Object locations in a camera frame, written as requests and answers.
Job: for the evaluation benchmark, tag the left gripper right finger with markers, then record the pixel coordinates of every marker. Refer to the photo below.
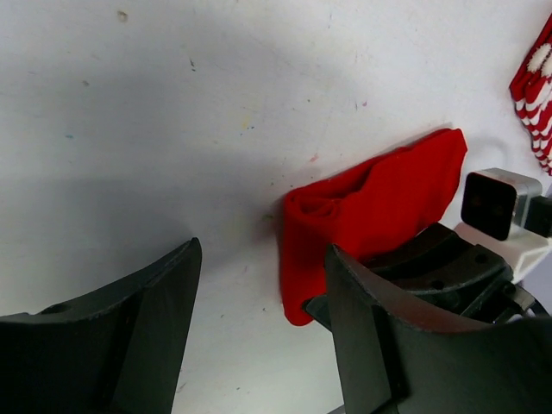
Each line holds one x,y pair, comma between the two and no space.
399,354

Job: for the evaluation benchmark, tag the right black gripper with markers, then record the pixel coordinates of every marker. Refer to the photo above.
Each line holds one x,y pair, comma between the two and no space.
496,299

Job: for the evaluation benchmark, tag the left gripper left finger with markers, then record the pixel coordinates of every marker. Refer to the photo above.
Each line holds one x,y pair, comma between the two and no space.
118,349

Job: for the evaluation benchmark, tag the red sock with santa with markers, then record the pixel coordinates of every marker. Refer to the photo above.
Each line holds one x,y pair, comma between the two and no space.
369,209

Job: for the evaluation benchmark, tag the red white striped sock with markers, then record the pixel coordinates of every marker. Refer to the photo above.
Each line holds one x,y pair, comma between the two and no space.
531,94

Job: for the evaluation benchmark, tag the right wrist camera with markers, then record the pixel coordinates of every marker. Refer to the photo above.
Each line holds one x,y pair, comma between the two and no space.
508,214

